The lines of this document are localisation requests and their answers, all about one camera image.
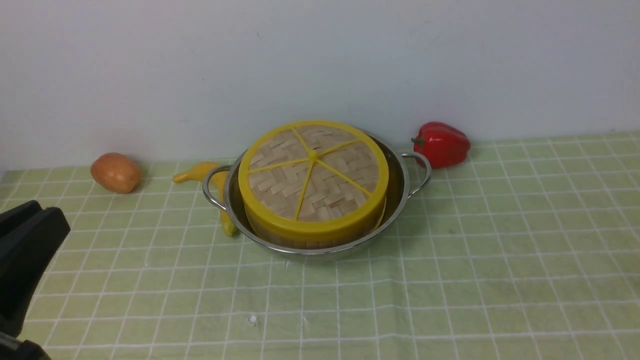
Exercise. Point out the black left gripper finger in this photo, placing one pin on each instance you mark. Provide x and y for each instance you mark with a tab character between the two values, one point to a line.
30	235

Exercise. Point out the yellow rimmed bamboo steamer basket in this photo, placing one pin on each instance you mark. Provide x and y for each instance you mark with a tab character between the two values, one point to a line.
315	240

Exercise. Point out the yellow rimmed woven steamer lid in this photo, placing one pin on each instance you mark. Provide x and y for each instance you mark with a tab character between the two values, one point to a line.
314	175

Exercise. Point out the stainless steel pot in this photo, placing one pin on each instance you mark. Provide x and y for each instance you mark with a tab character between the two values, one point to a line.
397	194

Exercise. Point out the brown potato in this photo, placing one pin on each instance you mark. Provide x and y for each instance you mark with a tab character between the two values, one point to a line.
116	173

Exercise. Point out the yellow banana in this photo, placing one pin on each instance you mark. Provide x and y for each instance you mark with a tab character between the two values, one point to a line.
197	173

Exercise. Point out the red bell pepper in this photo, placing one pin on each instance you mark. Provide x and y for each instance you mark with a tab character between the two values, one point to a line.
443	145

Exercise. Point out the green checked tablecloth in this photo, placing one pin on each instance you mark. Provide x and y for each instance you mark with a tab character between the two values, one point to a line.
528	251

